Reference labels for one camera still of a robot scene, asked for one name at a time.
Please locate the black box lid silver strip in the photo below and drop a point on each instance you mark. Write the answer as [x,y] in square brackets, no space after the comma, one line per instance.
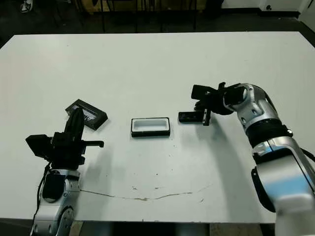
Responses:
[97,118]

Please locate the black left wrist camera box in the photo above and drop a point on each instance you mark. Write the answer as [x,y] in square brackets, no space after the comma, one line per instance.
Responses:
[38,145]

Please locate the black phone-like camera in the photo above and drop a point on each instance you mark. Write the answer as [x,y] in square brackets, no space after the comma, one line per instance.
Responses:
[189,117]

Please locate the black box base white lining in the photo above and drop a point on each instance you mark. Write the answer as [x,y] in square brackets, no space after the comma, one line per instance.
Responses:
[150,125]

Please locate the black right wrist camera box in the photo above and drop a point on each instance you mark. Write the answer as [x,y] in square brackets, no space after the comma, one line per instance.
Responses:
[199,92]

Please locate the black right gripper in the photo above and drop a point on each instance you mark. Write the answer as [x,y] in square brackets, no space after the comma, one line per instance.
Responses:
[215,104]

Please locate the black mesh chair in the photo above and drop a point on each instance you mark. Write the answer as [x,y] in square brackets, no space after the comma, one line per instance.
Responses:
[103,19]

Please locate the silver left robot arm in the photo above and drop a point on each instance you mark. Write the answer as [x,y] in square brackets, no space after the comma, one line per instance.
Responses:
[53,216]

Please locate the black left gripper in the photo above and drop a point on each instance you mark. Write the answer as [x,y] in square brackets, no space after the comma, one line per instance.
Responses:
[67,155]

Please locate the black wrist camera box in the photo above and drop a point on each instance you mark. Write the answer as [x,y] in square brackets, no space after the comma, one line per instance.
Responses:
[38,145]
[199,92]

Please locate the black chair caster base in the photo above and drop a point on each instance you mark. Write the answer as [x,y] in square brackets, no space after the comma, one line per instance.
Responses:
[268,7]

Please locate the white door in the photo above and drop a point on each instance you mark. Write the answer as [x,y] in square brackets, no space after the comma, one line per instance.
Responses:
[307,9]

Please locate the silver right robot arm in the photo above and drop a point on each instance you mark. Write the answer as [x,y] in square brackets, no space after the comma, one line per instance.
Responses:
[258,105]

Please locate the white black sneaker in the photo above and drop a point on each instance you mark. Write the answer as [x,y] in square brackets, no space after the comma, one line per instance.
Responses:
[26,6]

